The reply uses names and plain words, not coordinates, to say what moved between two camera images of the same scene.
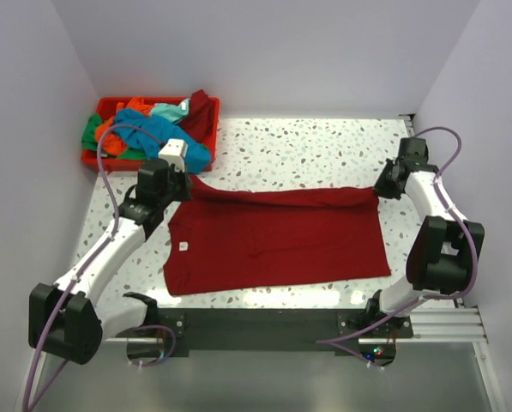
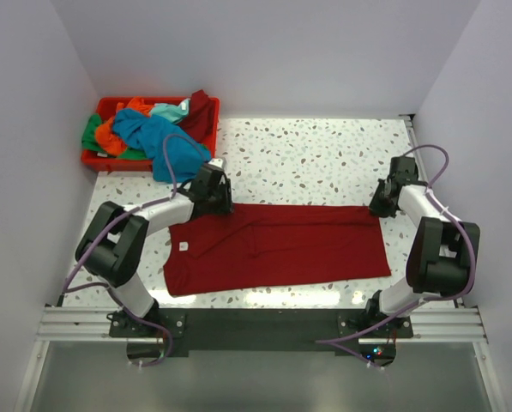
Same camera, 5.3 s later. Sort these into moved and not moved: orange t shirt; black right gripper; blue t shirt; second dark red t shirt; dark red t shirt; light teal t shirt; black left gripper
Moved: dark red t shirt; black right gripper; black left gripper
Not moved: blue t shirt; orange t shirt; light teal t shirt; second dark red t shirt
